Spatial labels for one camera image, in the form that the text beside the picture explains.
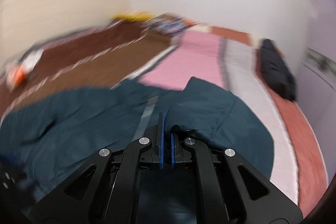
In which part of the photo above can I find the dark teal padded jacket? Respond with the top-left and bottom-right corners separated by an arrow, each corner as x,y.
1,78 -> 276,223

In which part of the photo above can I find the brown patterned blanket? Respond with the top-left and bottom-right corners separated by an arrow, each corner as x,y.
1,22 -> 176,116

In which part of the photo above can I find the orange white package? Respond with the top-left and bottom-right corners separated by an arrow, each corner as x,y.
6,49 -> 44,90

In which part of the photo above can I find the yellow item on bed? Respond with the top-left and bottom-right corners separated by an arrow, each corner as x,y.
114,11 -> 155,22

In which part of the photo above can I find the colourful printed pillow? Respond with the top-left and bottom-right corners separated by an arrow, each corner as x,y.
142,13 -> 198,36

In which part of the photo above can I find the cream wooden headboard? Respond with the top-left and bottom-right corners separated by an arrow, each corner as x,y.
1,0 -> 131,65

